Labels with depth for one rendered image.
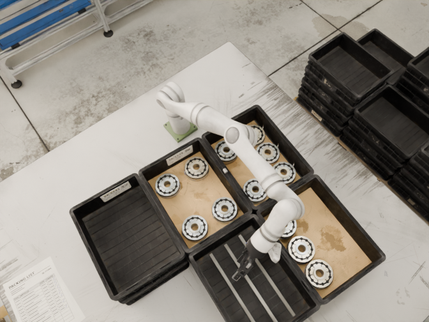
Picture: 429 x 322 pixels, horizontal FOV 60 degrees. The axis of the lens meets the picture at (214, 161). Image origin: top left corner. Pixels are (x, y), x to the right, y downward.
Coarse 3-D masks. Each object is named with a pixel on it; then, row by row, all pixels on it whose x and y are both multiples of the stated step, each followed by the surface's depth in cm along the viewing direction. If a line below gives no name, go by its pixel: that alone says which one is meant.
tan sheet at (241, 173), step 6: (282, 156) 162; (234, 162) 161; (240, 162) 161; (288, 162) 160; (228, 168) 160; (234, 168) 160; (240, 168) 160; (246, 168) 160; (234, 174) 158; (240, 174) 158; (246, 174) 158; (252, 174) 158; (282, 174) 158; (240, 180) 157; (246, 180) 157; (294, 180) 157; (258, 204) 152
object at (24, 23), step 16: (0, 0) 235; (16, 0) 242; (48, 0) 254; (64, 0) 263; (80, 0) 271; (16, 16) 248; (32, 16) 256; (48, 16) 264; (64, 16) 272; (0, 32) 250; (16, 32) 257; (32, 32) 265
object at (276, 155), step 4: (260, 144) 161; (264, 144) 161; (268, 144) 161; (272, 144) 161; (260, 148) 160; (272, 148) 160; (276, 148) 160; (260, 152) 159; (276, 152) 159; (272, 156) 158; (276, 156) 158; (268, 160) 158; (272, 160) 158
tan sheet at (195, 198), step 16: (176, 176) 159; (208, 176) 158; (192, 192) 155; (208, 192) 155; (224, 192) 155; (176, 208) 152; (192, 208) 152; (208, 208) 152; (224, 208) 152; (176, 224) 149; (208, 224) 149; (224, 224) 149
